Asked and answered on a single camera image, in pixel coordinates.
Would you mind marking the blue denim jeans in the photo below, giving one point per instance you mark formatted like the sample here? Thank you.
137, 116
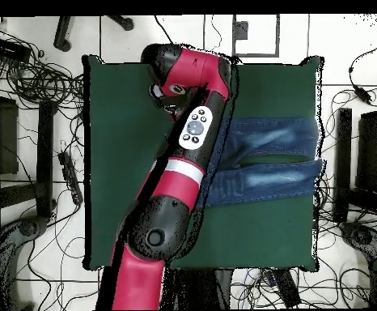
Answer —
272, 181

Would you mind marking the black power strip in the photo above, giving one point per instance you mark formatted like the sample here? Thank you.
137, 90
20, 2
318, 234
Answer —
70, 178
287, 288

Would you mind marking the dark green table cloth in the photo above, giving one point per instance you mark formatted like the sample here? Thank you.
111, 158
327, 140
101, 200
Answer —
256, 233

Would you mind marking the grey square frame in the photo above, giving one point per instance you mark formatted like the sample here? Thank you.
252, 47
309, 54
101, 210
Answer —
255, 54

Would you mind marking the black chair leg with caster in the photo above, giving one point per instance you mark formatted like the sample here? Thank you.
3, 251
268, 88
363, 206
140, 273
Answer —
62, 35
123, 22

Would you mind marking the black power adapter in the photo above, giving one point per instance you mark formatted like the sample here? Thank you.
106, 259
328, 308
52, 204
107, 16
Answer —
363, 94

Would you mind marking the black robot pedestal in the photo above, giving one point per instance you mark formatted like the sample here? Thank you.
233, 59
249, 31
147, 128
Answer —
201, 288

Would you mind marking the black stand frame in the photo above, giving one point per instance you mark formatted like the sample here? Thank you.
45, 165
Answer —
343, 155
45, 155

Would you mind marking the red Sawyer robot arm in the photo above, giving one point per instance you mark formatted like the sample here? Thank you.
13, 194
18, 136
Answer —
175, 181

